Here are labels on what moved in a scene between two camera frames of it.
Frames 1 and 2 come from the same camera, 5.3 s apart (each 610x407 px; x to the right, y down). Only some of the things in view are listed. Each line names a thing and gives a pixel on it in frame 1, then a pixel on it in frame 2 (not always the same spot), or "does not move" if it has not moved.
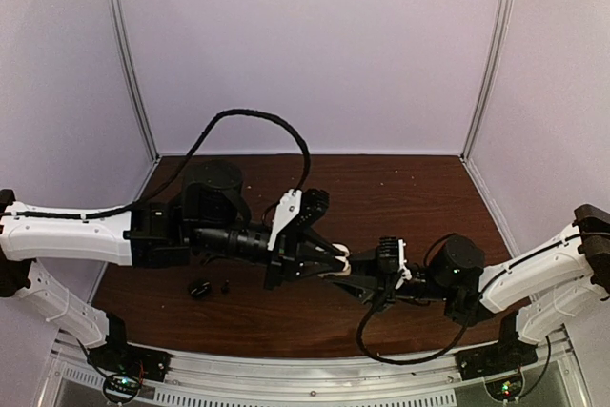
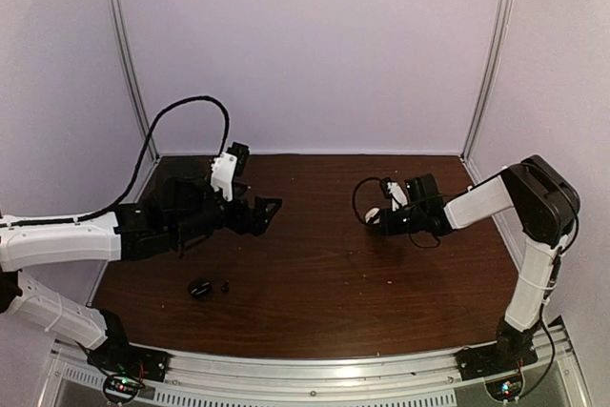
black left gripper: [288, 254] -> [257, 222]
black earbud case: [200, 289] does not move
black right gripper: [386, 286] -> [388, 227]
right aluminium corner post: [498, 51] does not move
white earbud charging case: [346, 266] -> [370, 214]
